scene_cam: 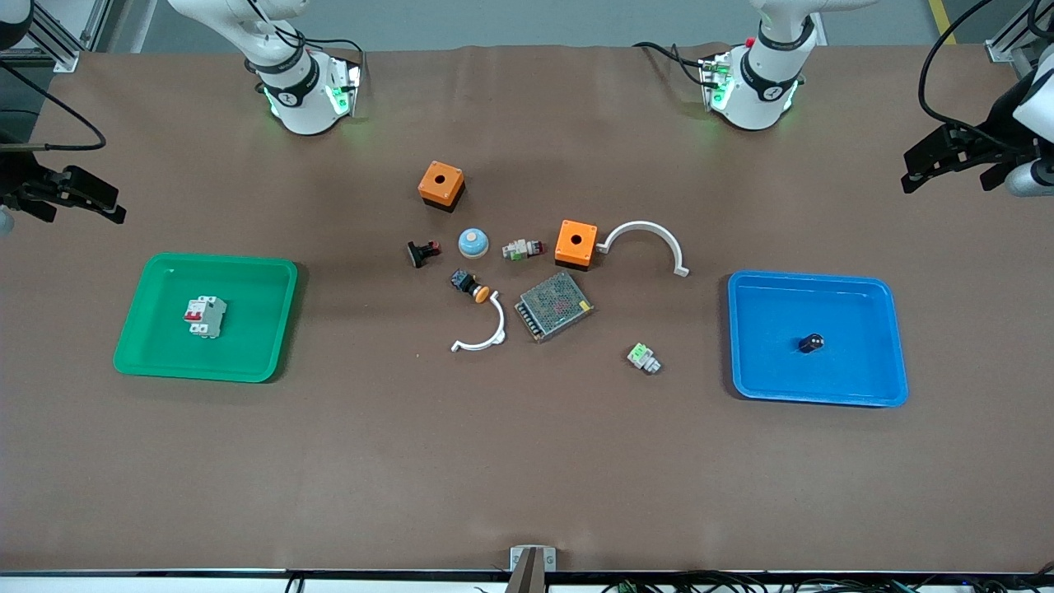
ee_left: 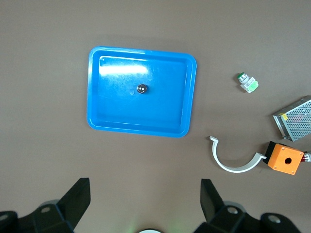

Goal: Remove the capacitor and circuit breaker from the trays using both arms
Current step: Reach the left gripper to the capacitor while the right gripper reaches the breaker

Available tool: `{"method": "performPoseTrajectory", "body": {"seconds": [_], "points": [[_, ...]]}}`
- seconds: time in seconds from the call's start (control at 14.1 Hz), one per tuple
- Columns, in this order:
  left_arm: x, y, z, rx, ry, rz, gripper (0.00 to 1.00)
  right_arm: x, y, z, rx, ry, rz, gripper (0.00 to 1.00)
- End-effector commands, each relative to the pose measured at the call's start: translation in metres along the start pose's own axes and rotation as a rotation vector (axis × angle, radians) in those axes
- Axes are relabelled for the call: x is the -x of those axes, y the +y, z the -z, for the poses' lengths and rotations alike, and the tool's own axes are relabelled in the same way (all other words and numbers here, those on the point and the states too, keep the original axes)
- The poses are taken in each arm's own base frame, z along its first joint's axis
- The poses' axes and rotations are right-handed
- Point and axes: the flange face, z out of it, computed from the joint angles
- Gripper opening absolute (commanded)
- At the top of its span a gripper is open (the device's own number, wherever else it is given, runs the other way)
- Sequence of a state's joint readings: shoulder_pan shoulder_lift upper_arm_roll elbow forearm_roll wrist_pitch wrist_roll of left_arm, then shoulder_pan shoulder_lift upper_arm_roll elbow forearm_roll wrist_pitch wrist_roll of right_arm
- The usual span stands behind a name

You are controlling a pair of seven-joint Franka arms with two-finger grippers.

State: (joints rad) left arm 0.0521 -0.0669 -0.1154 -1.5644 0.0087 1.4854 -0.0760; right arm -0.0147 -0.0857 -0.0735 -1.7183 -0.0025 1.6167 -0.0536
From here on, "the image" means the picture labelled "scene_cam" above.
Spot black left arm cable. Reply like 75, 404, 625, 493
917, 0, 1054, 153

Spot orange button box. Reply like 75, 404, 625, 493
417, 160, 467, 213
554, 219, 599, 271

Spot green plastic tray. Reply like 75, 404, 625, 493
113, 252, 299, 384

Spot black orange-capped push button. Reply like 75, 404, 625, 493
450, 269, 492, 304

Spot metal table edge bracket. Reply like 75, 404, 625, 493
510, 546, 557, 593

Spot small white arc clamp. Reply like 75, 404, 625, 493
450, 292, 507, 353

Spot white red circuit breaker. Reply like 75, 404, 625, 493
183, 295, 228, 339

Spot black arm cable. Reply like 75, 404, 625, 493
917, 0, 1054, 153
0, 59, 108, 153

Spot black left base cable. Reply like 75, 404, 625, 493
632, 40, 711, 88

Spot metal mesh power supply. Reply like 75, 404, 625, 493
515, 271, 595, 343

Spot aluminium frame profile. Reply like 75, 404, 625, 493
31, 0, 110, 73
986, 12, 1040, 64

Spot blue plastic tray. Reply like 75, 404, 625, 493
727, 269, 910, 409

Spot large white arc clamp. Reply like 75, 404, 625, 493
596, 221, 690, 278

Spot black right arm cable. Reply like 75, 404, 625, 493
0, 59, 108, 153

